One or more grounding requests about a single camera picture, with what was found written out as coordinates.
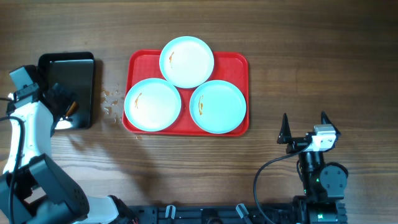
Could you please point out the black water tray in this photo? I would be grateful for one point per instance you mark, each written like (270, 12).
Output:
(75, 72)

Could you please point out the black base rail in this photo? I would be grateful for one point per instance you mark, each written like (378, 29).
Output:
(289, 213)

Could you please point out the orange green scrub sponge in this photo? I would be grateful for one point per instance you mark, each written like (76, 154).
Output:
(71, 109)

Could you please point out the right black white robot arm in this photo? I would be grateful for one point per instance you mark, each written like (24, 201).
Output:
(323, 183)

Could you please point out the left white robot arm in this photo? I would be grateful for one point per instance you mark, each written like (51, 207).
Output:
(37, 190)

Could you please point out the light blue plate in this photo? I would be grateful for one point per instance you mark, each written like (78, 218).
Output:
(217, 107)
(186, 62)
(152, 105)

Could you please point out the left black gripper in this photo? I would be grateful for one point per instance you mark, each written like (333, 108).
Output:
(63, 97)

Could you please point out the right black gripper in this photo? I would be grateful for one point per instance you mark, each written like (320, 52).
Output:
(297, 144)

